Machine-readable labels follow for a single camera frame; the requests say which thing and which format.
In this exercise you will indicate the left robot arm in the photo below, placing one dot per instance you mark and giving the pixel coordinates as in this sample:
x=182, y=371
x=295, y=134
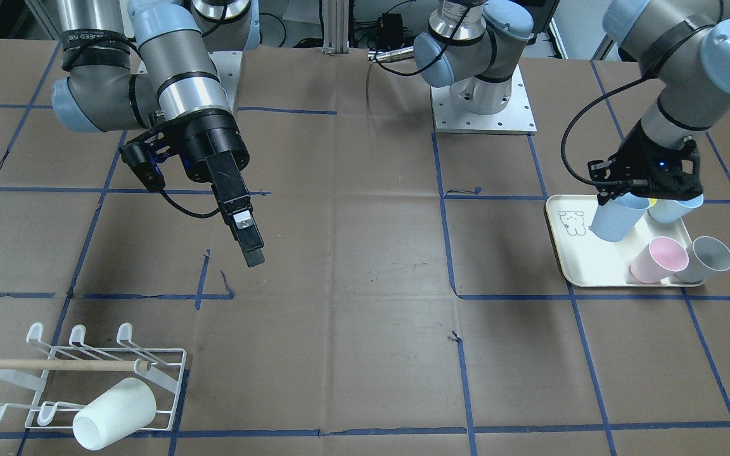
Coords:
x=474, y=46

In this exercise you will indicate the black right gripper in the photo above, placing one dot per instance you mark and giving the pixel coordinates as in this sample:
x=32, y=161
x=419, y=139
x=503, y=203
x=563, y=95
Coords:
x=210, y=143

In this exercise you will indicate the white wire cup rack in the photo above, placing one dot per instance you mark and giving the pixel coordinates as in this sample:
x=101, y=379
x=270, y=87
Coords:
x=65, y=378

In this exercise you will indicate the aluminium frame post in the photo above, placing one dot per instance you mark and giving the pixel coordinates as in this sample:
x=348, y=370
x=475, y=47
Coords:
x=336, y=26

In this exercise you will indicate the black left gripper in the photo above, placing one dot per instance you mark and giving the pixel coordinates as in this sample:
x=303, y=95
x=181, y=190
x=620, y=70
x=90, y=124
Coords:
x=632, y=154

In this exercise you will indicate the light blue cup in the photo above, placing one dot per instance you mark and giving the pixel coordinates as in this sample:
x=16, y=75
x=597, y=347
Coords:
x=613, y=220
x=666, y=211

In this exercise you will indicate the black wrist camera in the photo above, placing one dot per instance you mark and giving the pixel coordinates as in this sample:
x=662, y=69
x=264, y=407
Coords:
x=138, y=157

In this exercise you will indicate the white plastic cup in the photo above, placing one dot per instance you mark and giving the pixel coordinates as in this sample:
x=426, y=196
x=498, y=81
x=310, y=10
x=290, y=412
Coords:
x=120, y=411

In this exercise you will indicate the light blue cup front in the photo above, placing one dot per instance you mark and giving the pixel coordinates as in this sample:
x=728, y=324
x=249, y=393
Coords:
x=666, y=211

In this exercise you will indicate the grey plastic cup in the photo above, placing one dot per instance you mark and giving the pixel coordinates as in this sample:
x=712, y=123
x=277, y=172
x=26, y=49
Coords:
x=707, y=257

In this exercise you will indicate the pink plastic cup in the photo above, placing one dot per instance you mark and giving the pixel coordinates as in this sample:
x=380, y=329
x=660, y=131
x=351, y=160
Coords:
x=661, y=258

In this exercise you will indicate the cream serving tray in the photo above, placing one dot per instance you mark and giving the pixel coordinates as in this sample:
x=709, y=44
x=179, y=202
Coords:
x=590, y=262

